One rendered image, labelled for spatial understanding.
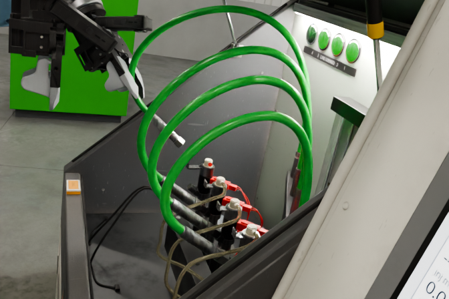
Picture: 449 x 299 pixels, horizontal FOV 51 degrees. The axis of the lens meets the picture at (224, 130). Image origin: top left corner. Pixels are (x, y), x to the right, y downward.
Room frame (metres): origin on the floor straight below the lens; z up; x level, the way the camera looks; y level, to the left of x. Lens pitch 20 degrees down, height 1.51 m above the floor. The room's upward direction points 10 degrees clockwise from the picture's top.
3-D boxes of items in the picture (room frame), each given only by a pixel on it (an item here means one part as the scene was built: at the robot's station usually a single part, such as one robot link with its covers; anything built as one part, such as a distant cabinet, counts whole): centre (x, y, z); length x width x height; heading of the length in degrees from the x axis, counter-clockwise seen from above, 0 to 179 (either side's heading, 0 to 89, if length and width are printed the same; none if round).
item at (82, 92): (4.16, 1.47, 0.65); 0.95 x 0.86 x 1.30; 110
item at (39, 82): (0.72, 0.31, 1.27); 0.06 x 0.03 x 0.09; 112
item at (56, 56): (0.73, 0.28, 1.31); 0.05 x 0.02 x 0.09; 22
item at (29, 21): (0.74, 0.32, 1.38); 0.09 x 0.08 x 0.12; 112
